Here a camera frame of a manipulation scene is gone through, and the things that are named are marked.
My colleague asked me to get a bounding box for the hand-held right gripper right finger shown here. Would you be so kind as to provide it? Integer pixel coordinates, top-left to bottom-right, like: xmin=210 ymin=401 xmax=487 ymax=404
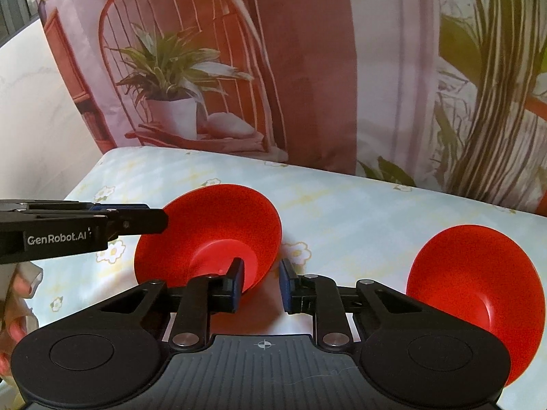
xmin=278 ymin=258 xmax=431 ymax=353

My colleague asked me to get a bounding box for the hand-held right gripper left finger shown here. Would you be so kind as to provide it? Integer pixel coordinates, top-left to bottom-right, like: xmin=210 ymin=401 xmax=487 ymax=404
xmin=99 ymin=257 xmax=246 ymax=352

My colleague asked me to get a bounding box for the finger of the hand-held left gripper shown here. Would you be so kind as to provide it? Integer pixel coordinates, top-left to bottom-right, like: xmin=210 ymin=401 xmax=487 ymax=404
xmin=106 ymin=208 xmax=170 ymax=242
xmin=88 ymin=203 xmax=151 ymax=214

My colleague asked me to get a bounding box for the red bowl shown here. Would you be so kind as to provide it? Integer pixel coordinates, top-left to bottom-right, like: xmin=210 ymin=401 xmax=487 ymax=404
xmin=404 ymin=224 xmax=547 ymax=390
xmin=134 ymin=183 xmax=283 ymax=298

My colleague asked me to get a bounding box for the person's left hand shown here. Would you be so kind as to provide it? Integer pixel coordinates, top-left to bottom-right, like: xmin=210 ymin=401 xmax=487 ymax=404
xmin=0 ymin=261 xmax=44 ymax=394

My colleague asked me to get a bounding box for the floral light tablecloth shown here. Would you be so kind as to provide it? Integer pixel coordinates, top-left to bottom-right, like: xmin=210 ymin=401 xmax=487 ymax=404
xmin=23 ymin=147 xmax=547 ymax=410

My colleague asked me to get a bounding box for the printed room-scene backdrop cloth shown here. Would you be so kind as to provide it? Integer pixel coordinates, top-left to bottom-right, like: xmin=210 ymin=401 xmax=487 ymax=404
xmin=32 ymin=0 xmax=547 ymax=217

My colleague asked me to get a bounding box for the dark window frame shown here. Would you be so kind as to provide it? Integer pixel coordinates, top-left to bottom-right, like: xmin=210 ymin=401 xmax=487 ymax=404
xmin=0 ymin=0 xmax=44 ymax=46

